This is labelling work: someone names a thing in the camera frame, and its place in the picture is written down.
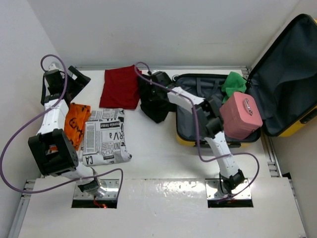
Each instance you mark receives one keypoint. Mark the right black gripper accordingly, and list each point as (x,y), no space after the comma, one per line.
(152,96)

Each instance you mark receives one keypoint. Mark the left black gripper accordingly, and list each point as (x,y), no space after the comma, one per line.
(79,82)

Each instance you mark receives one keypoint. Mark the dark red cloth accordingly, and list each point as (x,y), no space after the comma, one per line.
(120,89)

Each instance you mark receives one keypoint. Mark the orange black patterned cloth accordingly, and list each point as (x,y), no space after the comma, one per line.
(75,120)

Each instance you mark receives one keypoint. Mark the newspaper print cloth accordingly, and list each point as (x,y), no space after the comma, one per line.
(104,139)

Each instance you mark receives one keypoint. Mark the green microfiber towel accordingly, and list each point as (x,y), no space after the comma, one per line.
(233,83)

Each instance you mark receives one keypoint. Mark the pink box with handle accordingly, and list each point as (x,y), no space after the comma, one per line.
(241,116)

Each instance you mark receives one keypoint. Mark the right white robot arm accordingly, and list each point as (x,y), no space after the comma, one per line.
(208,124)

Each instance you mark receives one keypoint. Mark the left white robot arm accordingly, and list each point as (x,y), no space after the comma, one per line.
(53,152)

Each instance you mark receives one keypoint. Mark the white front panel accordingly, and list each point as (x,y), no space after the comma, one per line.
(158,208)

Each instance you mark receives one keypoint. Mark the yellow suitcase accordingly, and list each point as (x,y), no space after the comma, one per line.
(283,84)

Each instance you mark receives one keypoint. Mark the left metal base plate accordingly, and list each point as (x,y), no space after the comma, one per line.
(108,190)

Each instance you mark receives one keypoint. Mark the metal base plate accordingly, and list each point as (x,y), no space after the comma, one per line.
(241,192)
(108,190)

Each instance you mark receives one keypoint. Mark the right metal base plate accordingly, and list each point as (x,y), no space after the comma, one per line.
(241,192)

